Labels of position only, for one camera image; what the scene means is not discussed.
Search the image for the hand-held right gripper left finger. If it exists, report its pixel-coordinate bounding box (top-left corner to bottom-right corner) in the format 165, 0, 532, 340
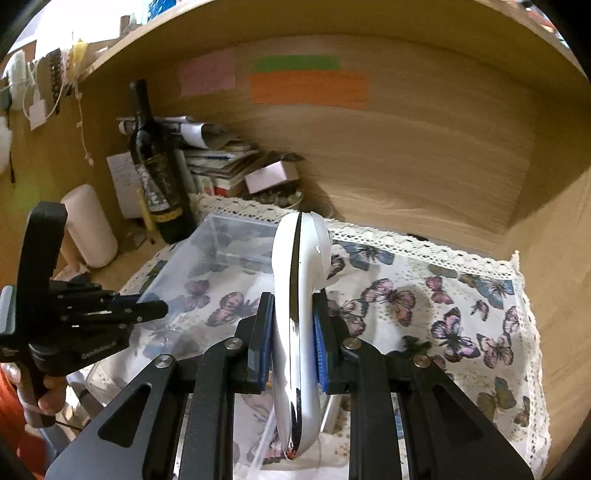
44, 292, 274, 480

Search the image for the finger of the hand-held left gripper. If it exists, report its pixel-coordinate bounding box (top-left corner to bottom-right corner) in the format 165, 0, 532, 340
52, 281, 140, 309
69, 299, 169, 334

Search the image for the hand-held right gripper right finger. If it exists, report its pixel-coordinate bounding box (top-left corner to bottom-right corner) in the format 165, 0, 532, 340
313, 294, 537, 480

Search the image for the white fabric shaver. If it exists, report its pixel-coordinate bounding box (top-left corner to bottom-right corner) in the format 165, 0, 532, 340
270, 210, 334, 462

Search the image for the clear plastic storage box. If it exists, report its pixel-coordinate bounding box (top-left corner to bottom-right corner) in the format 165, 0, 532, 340
85, 211, 337, 477

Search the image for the person's left hand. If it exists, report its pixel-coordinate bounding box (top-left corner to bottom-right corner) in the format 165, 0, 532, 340
0, 362, 70, 416

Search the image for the white paper roll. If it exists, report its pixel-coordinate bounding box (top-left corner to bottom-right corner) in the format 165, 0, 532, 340
60, 184, 120, 269

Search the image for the white paper sheet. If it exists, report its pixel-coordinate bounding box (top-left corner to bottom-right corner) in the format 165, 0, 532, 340
106, 151, 145, 220

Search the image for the butterfly print lace tablecloth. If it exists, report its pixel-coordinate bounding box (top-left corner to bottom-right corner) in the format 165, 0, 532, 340
88, 193, 553, 480

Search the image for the dark wine bottle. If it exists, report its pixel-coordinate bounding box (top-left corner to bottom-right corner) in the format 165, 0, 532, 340
127, 79, 197, 244

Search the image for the bowl of pebbles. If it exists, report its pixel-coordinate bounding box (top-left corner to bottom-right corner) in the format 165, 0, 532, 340
249, 185, 305, 211

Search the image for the stack of books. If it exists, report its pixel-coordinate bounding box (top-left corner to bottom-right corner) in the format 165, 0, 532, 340
178, 141, 265, 200

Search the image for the pink cardboard box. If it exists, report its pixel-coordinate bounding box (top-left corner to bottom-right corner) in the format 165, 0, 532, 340
244, 159, 302, 195

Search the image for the rolled newspaper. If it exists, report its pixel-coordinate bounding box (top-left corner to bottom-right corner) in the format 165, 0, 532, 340
116, 115, 232, 149

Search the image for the white paper tag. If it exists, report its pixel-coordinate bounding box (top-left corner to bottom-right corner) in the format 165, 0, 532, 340
28, 99, 49, 131

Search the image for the black lace ribbon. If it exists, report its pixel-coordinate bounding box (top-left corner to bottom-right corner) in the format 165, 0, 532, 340
46, 48, 66, 114

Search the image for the pink sticky note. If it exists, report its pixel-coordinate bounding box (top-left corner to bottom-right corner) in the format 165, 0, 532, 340
179, 51, 237, 97

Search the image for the orange sticky note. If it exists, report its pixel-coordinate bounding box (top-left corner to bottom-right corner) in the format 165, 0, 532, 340
248, 71, 370, 112

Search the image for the green sticky note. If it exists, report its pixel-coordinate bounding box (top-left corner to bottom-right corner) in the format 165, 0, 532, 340
252, 55, 341, 73

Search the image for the white knotted cord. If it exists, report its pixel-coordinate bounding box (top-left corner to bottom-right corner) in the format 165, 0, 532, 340
75, 90, 96, 165

